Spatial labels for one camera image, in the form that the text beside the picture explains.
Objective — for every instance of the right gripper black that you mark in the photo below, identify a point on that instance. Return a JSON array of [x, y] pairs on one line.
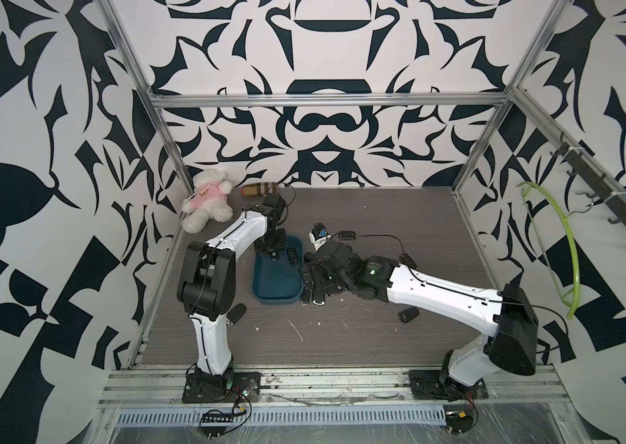
[[313, 262]]

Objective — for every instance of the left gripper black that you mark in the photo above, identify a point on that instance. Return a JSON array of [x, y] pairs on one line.
[[281, 245]]

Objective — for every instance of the teal plastic storage box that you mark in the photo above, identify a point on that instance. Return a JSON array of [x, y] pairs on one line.
[[277, 282]]

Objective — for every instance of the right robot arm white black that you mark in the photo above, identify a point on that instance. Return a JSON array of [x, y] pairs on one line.
[[505, 320]]

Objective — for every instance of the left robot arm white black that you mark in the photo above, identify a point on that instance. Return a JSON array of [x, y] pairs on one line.
[[208, 282]]

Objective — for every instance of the black flip key silver end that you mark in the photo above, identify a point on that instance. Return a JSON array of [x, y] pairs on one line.
[[306, 295]]

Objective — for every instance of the brown checkered pouch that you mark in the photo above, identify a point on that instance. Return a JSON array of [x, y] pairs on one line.
[[259, 189]]

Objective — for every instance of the white teddy bear pink shirt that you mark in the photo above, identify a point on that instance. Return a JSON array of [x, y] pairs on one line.
[[208, 202]]

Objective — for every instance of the black connector block left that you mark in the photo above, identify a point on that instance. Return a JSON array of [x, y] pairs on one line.
[[215, 423]]

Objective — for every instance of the black connector block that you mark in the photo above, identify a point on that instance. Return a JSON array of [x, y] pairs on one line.
[[215, 423], [459, 423]]

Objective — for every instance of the black connector block right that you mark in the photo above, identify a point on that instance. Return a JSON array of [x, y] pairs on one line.
[[459, 423]]

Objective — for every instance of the green plastic hanger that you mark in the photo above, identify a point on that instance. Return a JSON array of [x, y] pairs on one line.
[[562, 259]]

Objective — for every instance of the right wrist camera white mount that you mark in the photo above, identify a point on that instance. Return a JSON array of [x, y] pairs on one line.
[[319, 235]]

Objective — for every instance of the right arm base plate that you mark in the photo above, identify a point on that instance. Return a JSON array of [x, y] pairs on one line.
[[431, 385]]

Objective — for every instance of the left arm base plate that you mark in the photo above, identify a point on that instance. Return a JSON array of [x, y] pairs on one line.
[[201, 387]]

